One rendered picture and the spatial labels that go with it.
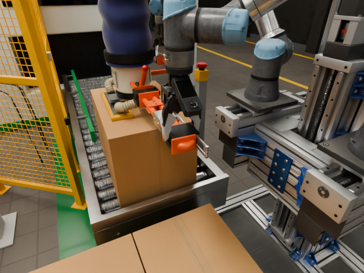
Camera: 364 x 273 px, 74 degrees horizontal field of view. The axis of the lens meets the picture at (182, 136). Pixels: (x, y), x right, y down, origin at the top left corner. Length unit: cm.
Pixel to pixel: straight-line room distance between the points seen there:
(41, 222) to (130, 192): 107
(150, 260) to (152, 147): 45
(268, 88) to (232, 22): 57
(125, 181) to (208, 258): 47
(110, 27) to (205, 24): 61
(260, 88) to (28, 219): 184
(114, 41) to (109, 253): 86
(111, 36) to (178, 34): 56
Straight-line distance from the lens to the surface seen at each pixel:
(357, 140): 86
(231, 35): 57
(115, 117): 111
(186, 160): 118
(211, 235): 113
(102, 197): 135
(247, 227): 163
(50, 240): 199
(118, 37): 110
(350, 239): 181
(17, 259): 199
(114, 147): 101
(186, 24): 59
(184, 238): 112
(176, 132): 69
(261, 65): 107
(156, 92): 97
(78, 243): 189
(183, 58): 61
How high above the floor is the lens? 145
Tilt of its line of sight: 31 degrees down
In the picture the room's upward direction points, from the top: straight up
